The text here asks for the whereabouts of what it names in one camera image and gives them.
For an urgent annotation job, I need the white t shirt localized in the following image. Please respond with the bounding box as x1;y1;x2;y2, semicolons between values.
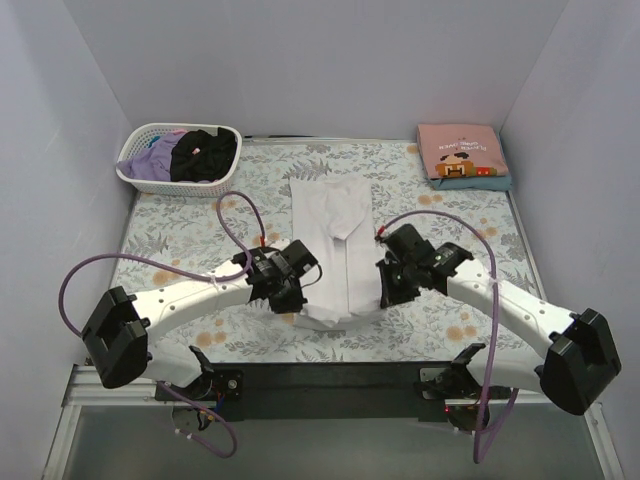
290;175;384;331

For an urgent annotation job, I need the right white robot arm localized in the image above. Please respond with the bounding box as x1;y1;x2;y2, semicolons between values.
377;224;621;415

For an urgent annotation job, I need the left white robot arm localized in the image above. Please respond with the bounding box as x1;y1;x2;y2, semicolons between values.
81;240;319;400

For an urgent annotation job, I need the floral table mat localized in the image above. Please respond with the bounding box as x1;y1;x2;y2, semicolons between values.
114;142;538;362

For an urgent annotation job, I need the folded pink t shirt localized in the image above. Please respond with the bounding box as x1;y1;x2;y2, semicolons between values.
417;124;508;180

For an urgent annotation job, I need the black garment in basket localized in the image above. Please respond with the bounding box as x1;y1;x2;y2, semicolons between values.
170;128;237;183

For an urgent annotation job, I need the white plastic laundry basket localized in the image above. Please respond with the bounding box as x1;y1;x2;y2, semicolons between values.
115;123;243;198

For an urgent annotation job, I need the purple garment in basket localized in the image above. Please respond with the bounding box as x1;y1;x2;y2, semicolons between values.
118;130;187;182

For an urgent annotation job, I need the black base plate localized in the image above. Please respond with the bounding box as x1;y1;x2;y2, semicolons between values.
155;361;481;422

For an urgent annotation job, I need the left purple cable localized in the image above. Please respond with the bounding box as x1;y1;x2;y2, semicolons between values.
57;192;281;459

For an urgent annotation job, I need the aluminium frame rail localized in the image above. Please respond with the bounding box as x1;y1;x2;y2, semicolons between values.
44;367;624;479

